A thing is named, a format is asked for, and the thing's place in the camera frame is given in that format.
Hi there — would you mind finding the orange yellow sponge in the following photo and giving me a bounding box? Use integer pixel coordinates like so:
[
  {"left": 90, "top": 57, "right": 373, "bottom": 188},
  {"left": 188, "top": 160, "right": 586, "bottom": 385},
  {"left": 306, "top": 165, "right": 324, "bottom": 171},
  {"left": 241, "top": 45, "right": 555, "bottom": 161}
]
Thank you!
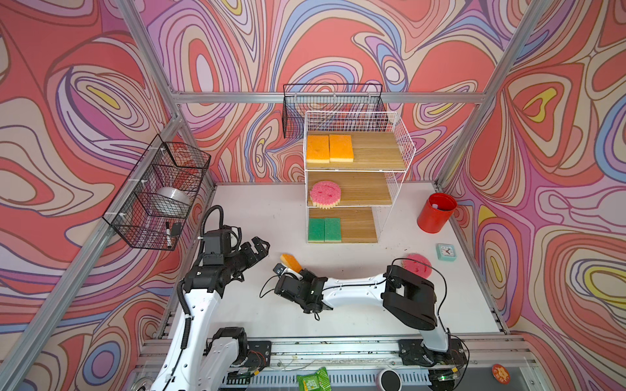
[
  {"left": 280, "top": 253, "right": 303, "bottom": 274},
  {"left": 329, "top": 135, "right": 355, "bottom": 163},
  {"left": 306, "top": 135, "right": 330, "bottom": 164}
]

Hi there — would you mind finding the yellow green sponge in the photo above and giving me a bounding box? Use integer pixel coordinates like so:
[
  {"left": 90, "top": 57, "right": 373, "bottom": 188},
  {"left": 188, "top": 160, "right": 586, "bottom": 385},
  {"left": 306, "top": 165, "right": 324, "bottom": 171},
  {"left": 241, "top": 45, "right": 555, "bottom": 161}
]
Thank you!
[
  {"left": 324, "top": 218, "right": 342, "bottom": 243},
  {"left": 307, "top": 218, "right": 325, "bottom": 243}
]

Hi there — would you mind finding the pink smiley sponge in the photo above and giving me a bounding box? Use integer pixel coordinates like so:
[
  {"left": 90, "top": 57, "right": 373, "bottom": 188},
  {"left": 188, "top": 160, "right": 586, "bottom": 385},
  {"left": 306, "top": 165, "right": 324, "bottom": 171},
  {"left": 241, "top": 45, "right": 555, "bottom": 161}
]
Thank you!
[
  {"left": 402, "top": 253, "right": 433, "bottom": 279},
  {"left": 309, "top": 181, "right": 342, "bottom": 209}
]

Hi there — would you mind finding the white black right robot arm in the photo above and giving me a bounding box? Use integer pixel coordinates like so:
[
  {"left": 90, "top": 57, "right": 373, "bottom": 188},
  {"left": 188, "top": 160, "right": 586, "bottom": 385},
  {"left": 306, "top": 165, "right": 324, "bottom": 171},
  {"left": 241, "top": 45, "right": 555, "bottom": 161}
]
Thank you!
[{"left": 273, "top": 263, "right": 451, "bottom": 368}]

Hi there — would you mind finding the black marker in basket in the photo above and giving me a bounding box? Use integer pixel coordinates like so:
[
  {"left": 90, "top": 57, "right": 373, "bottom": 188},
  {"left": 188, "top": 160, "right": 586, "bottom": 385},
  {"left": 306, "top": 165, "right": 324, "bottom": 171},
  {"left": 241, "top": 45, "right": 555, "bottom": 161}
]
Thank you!
[{"left": 165, "top": 221, "right": 173, "bottom": 249}]

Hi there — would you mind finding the green snack packet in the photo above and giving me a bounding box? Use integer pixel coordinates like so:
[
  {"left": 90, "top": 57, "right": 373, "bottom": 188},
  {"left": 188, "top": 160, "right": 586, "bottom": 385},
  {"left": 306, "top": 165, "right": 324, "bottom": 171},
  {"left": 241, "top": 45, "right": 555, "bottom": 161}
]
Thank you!
[{"left": 296, "top": 368, "right": 332, "bottom": 391}]

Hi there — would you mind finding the silver bowl in basket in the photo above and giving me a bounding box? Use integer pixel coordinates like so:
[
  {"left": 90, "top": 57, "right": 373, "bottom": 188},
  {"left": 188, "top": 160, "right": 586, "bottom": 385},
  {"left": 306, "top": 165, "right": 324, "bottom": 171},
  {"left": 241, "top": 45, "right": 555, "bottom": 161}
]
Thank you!
[{"left": 156, "top": 187, "right": 192, "bottom": 205}]

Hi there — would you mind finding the black round speaker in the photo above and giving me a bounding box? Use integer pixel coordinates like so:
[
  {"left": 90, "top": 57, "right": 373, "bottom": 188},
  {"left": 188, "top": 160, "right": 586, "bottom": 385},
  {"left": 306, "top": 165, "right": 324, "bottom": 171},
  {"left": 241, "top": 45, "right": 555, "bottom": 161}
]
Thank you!
[{"left": 375, "top": 369, "right": 403, "bottom": 391}]

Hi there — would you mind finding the small mint alarm clock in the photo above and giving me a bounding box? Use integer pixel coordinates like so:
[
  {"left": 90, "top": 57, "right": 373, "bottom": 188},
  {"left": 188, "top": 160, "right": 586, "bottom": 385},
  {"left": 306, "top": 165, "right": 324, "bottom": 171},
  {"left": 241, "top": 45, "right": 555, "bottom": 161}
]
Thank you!
[{"left": 435, "top": 244, "right": 457, "bottom": 262}]

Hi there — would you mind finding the red ribbed metal bucket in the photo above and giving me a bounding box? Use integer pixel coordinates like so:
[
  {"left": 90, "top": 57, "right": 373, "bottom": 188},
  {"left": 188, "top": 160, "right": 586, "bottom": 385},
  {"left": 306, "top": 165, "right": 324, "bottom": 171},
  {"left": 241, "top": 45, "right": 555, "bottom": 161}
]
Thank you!
[{"left": 417, "top": 193, "right": 457, "bottom": 234}]

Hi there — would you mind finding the red round sticker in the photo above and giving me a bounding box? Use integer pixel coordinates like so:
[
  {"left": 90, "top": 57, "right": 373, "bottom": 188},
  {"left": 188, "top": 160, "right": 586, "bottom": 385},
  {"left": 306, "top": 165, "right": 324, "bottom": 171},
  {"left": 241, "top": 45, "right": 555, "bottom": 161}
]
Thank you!
[{"left": 492, "top": 363, "right": 511, "bottom": 384}]

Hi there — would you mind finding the black wire basket left wall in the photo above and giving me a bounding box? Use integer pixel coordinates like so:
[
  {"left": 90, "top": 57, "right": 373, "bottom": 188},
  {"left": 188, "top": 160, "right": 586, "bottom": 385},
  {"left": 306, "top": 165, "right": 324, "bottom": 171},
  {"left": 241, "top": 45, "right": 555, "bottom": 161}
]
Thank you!
[{"left": 103, "top": 135, "right": 211, "bottom": 251}]

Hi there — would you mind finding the black wire basket wall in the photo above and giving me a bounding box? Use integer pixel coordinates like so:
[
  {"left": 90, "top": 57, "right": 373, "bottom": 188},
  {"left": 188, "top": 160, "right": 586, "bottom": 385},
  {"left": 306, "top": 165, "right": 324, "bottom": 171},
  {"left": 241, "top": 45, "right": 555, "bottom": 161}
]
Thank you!
[
  {"left": 282, "top": 81, "right": 385, "bottom": 139},
  {"left": 103, "top": 135, "right": 211, "bottom": 251}
]

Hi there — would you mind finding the white wire wooden shelf rack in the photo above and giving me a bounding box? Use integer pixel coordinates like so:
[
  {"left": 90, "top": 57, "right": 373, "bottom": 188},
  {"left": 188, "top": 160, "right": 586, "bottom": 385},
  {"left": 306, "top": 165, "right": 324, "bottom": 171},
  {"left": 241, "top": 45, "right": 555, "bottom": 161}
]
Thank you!
[{"left": 303, "top": 111, "right": 416, "bottom": 244}]

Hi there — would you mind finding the black wire basket back wall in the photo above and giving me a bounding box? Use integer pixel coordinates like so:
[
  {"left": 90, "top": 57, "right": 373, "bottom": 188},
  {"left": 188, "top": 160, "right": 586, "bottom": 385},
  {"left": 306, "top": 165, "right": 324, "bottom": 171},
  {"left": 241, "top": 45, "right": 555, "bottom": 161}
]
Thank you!
[{"left": 282, "top": 81, "right": 385, "bottom": 139}]

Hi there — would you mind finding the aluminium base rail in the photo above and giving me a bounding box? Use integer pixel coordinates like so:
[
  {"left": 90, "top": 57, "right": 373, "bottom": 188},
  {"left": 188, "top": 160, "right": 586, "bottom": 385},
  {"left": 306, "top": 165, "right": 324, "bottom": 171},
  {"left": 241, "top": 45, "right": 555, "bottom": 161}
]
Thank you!
[{"left": 141, "top": 331, "right": 539, "bottom": 391}]

